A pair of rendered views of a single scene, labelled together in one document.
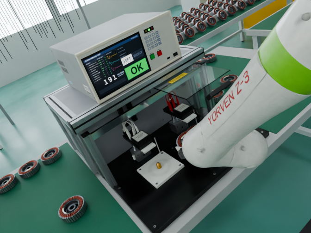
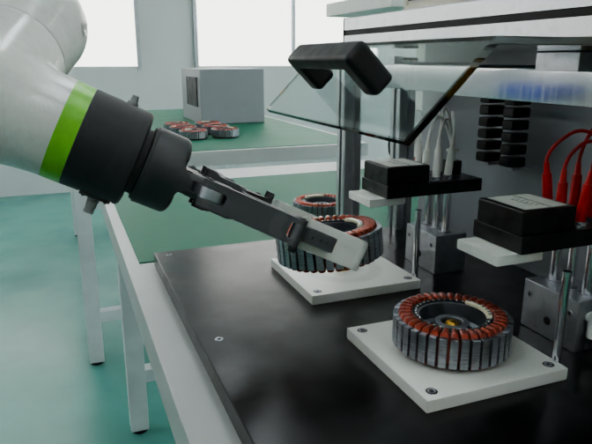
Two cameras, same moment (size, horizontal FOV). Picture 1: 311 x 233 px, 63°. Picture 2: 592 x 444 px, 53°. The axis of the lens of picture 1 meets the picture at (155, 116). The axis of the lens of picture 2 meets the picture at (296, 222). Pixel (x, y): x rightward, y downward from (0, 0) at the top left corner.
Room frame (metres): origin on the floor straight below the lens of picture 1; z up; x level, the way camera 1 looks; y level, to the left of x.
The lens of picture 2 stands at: (0.83, -0.70, 1.05)
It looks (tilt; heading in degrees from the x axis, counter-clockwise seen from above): 15 degrees down; 95
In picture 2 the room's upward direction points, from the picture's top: straight up
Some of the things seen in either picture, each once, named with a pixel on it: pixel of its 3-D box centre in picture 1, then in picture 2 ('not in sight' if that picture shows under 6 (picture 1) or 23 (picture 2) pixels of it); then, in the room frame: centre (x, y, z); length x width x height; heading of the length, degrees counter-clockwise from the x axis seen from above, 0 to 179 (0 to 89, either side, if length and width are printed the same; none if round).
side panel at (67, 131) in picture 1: (73, 137); not in sight; (1.09, 0.42, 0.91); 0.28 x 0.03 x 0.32; 26
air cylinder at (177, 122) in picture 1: (178, 124); (566, 309); (1.06, -0.10, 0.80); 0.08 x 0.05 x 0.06; 116
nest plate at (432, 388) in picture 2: not in sight; (449, 351); (0.93, -0.16, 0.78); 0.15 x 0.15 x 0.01; 26
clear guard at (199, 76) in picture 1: (191, 85); (501, 80); (0.95, -0.19, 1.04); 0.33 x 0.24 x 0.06; 26
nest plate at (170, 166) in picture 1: (159, 168); (342, 272); (0.82, 0.06, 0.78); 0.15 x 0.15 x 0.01; 26
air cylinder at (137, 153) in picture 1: (140, 151); (434, 245); (0.95, 0.12, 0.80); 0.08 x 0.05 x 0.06; 116
